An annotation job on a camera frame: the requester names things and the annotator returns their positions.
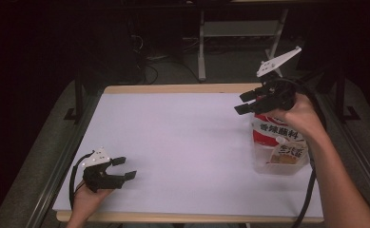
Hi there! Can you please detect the right hand-held gripper cable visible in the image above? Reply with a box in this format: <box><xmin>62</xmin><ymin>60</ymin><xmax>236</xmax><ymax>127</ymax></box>
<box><xmin>267</xmin><ymin>77</ymin><xmax>328</xmax><ymax>228</ymax></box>

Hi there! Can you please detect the tangled black floor cable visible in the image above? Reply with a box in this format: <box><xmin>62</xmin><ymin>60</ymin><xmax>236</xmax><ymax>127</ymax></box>
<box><xmin>134</xmin><ymin>61</ymin><xmax>160</xmax><ymax>85</ymax></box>

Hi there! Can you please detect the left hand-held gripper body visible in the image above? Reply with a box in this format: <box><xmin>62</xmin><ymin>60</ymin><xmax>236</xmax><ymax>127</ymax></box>
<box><xmin>81</xmin><ymin>146</ymin><xmax>127</xmax><ymax>193</ymax></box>

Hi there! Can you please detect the red seasoning packet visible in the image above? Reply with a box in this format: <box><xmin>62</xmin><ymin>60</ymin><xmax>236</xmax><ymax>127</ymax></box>
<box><xmin>251</xmin><ymin>113</ymin><xmax>309</xmax><ymax>150</ymax></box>

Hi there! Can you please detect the person's right hand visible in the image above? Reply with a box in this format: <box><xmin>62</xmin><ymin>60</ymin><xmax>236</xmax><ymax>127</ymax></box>
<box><xmin>263</xmin><ymin>93</ymin><xmax>328</xmax><ymax>141</ymax></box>

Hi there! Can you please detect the clear plastic container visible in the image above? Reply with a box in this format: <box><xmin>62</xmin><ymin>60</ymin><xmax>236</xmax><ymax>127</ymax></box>
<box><xmin>251</xmin><ymin>120</ymin><xmax>311</xmax><ymax>177</ymax></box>

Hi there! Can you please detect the black metal stand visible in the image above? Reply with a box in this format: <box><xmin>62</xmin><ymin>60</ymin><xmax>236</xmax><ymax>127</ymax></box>
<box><xmin>334</xmin><ymin>63</ymin><xmax>361</xmax><ymax>123</ymax></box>
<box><xmin>63</xmin><ymin>70</ymin><xmax>86</xmax><ymax>124</ymax></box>

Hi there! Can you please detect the white metal stand frame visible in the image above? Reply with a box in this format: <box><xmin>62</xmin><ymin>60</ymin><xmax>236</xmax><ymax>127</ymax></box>
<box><xmin>197</xmin><ymin>9</ymin><xmax>290</xmax><ymax>83</ymax></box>

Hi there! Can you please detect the hand-held gripper cable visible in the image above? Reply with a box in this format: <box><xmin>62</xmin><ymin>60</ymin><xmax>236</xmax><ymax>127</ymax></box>
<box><xmin>68</xmin><ymin>151</ymin><xmax>95</xmax><ymax>210</ymax></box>
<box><xmin>267</xmin><ymin>77</ymin><xmax>328</xmax><ymax>228</ymax></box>

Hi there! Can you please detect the left hand-held gripper cable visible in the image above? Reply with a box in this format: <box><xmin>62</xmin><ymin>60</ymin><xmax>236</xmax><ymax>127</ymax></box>
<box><xmin>68</xmin><ymin>151</ymin><xmax>95</xmax><ymax>210</ymax></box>

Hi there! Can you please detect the white table cover sheet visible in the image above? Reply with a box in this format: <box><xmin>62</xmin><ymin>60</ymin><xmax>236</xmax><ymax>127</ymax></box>
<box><xmin>52</xmin><ymin>92</ymin><xmax>324</xmax><ymax>219</ymax></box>

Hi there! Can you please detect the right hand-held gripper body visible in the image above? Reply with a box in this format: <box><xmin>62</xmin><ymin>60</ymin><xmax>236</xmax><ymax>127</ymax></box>
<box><xmin>252</xmin><ymin>46</ymin><xmax>302</xmax><ymax>115</ymax></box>

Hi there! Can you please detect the person's left hand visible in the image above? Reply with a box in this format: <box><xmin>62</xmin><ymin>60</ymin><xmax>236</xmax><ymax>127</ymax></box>
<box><xmin>72</xmin><ymin>181</ymin><xmax>114</xmax><ymax>219</ymax></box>

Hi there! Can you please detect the white spouted sauce pouch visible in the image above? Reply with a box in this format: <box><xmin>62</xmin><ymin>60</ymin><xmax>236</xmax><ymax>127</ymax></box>
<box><xmin>267</xmin><ymin>136</ymin><xmax>309</xmax><ymax>165</ymax></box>

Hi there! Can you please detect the metal frame rail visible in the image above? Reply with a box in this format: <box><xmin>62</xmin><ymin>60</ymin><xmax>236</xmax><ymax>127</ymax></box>
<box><xmin>319</xmin><ymin>91</ymin><xmax>370</xmax><ymax>207</ymax></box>
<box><xmin>25</xmin><ymin>91</ymin><xmax>103</xmax><ymax>228</ymax></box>

